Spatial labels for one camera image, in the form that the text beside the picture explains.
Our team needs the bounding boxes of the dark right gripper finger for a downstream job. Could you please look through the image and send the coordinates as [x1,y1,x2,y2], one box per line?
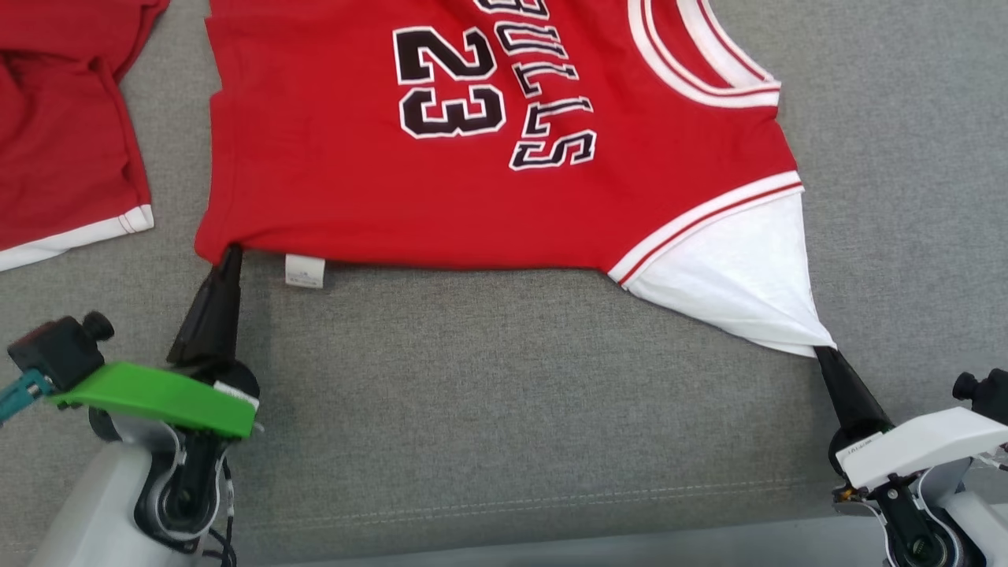
[825,346,895,435]
[815,347,867,448]

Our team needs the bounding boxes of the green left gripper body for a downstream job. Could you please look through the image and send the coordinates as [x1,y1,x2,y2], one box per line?
[49,359,261,439]

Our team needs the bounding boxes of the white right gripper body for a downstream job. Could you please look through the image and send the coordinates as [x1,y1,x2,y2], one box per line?
[835,407,1008,491]

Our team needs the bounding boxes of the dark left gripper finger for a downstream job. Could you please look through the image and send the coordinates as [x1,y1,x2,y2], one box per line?
[168,246,235,361]
[206,247,243,363]

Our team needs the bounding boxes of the red Bulls jersey shirt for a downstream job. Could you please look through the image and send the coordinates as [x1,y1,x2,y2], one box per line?
[195,0,837,359]

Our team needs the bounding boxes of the red shorts white trim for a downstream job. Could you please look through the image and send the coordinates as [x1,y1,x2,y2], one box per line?
[0,0,170,272]

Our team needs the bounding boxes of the left camera cable teal plug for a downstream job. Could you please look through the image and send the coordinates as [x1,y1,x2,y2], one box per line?
[0,369,52,426]

